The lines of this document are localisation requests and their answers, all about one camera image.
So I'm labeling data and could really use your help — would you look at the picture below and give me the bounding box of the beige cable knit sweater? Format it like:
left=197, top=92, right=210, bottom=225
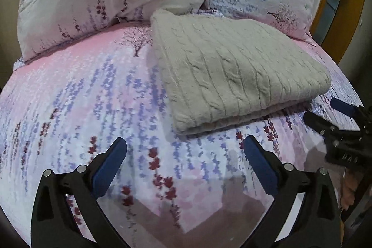
left=151, top=10, right=331, bottom=135

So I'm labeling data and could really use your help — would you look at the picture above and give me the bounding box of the person right hand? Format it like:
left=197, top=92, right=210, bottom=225
left=340, top=168, right=362, bottom=210

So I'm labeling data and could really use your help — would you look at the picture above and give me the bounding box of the pink floral bed sheet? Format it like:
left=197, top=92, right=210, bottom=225
left=1, top=25, right=361, bottom=247

